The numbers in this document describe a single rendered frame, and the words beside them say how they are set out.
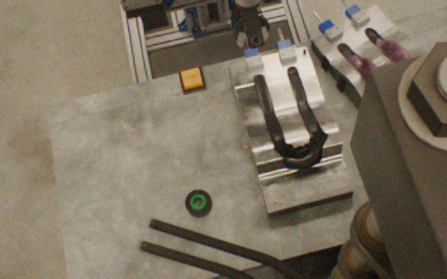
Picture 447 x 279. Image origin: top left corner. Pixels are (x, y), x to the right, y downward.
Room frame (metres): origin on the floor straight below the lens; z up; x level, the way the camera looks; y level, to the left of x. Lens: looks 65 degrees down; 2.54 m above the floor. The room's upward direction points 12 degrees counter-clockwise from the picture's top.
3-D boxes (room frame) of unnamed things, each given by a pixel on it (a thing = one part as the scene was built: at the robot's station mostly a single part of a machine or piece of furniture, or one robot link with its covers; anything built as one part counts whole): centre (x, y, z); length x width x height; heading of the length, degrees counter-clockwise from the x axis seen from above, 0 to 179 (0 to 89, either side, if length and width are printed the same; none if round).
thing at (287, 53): (1.02, -0.24, 0.89); 0.13 x 0.05 x 0.05; 2
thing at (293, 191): (0.75, -0.19, 0.87); 0.50 x 0.26 x 0.14; 3
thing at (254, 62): (1.01, -0.13, 0.89); 0.13 x 0.05 x 0.05; 3
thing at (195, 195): (0.58, 0.13, 0.82); 0.08 x 0.08 x 0.04
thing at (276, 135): (0.76, -0.20, 0.92); 0.35 x 0.16 x 0.09; 3
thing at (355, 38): (0.85, -0.54, 0.86); 0.50 x 0.26 x 0.11; 20
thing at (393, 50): (0.85, -0.53, 0.90); 0.26 x 0.18 x 0.08; 20
